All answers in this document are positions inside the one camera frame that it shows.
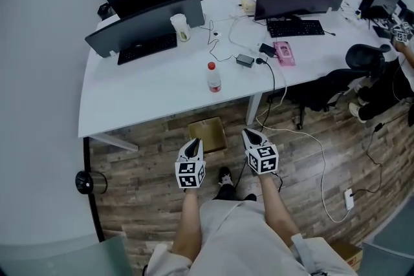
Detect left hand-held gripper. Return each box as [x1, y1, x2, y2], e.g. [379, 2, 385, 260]
[174, 138, 207, 190]

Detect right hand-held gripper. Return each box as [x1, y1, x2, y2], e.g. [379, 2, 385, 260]
[241, 128, 280, 176]

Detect brown cardboard box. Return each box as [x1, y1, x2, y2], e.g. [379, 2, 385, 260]
[188, 117, 228, 154]

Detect plastic bottle with red cap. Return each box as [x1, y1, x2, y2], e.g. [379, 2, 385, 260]
[206, 61, 223, 94]

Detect person's right forearm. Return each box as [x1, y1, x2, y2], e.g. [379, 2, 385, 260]
[259, 173, 301, 248]

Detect person's left forearm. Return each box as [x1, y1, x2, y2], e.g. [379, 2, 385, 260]
[172, 187, 203, 266]

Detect another person's forearm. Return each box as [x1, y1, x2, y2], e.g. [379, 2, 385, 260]
[395, 41, 414, 70]

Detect person's black trousers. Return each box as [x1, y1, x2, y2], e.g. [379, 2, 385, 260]
[212, 184, 258, 204]

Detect white table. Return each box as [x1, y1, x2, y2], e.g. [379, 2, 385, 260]
[78, 0, 407, 153]

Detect black power adapter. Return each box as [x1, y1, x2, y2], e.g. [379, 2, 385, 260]
[235, 53, 255, 69]
[259, 43, 277, 59]

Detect black mesh office chair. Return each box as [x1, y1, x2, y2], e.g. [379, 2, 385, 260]
[299, 43, 392, 131]

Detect pink wet wipes pack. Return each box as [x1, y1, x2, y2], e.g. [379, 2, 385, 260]
[273, 41, 297, 67]

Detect person's white shirt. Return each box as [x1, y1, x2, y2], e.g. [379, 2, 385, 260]
[144, 200, 358, 276]

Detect white floor power strip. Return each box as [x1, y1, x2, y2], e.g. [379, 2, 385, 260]
[343, 188, 355, 211]

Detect black keyboard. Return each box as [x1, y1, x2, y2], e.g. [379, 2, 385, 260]
[266, 19, 325, 39]
[116, 32, 179, 66]

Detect clear plastic cup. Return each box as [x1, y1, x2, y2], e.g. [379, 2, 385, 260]
[169, 13, 191, 43]

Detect left black monitor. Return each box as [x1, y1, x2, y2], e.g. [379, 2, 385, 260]
[85, 0, 206, 59]

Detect small cream object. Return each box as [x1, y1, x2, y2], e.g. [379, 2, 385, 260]
[240, 0, 257, 14]

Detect flat cardboard carton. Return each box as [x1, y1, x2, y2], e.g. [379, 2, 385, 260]
[329, 241, 363, 271]

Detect frosted glass panel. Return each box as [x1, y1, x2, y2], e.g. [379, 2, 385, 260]
[0, 233, 134, 276]

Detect black laptop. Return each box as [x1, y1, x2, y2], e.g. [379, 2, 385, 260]
[358, 0, 399, 22]

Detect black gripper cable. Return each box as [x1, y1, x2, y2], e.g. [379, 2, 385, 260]
[270, 171, 284, 194]

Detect thin white cable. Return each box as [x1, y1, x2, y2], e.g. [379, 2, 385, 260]
[228, 14, 259, 52]

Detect thin black cable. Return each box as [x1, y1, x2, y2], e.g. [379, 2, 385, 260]
[351, 122, 383, 198]
[199, 19, 239, 63]

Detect black frame strip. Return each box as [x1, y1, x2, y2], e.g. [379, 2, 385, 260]
[83, 137, 106, 243]

